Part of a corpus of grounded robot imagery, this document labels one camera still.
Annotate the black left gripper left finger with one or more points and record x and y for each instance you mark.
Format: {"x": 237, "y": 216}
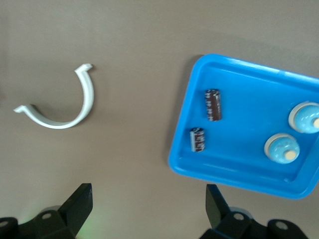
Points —
{"x": 74, "y": 214}

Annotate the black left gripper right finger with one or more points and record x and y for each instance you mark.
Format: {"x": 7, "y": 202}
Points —
{"x": 219, "y": 214}

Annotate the small dark capacitor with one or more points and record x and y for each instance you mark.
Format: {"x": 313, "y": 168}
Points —
{"x": 197, "y": 140}

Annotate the blue dome call bell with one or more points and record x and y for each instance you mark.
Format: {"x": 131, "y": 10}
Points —
{"x": 281, "y": 148}
{"x": 305, "y": 119}

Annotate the dark brown terminal block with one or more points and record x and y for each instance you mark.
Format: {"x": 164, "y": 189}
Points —
{"x": 213, "y": 105}

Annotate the blue plastic tray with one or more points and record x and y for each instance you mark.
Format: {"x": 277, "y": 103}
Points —
{"x": 249, "y": 104}

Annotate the white curved plastic clip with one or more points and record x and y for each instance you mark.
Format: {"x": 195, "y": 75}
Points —
{"x": 88, "y": 94}

